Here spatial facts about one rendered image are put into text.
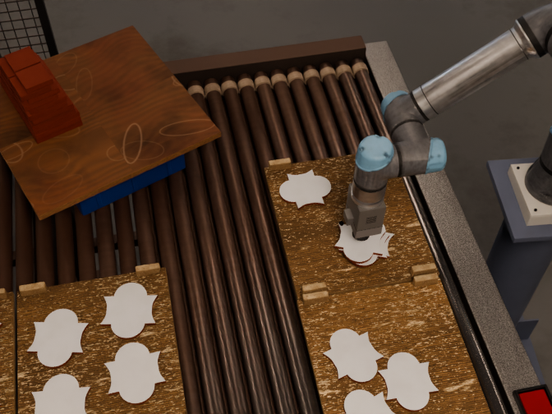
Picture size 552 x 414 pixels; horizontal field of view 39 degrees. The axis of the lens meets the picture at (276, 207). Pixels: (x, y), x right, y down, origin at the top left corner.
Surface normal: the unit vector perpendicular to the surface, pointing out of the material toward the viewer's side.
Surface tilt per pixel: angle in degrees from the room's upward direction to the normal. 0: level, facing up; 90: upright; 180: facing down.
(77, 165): 0
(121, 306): 0
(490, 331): 0
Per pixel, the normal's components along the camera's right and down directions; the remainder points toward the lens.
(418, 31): 0.01, -0.61
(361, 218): 0.23, 0.78
